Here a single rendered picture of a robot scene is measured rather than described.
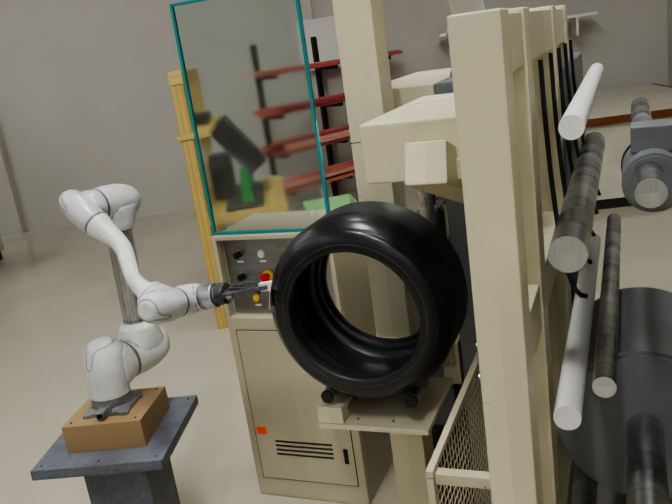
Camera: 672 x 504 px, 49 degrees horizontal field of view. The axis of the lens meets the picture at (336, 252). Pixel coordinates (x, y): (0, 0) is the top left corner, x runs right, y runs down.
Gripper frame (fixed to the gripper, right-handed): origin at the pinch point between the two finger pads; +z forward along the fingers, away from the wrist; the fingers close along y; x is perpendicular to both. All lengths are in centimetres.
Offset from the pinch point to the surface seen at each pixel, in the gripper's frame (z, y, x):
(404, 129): 69, -34, -42
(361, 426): 23, -9, 48
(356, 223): 39.9, -8.9, -16.7
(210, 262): -193, 250, 44
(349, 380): 25.2, -12.8, 30.6
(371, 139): 60, -34, -42
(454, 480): 67, -58, 38
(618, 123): 93, 569, 54
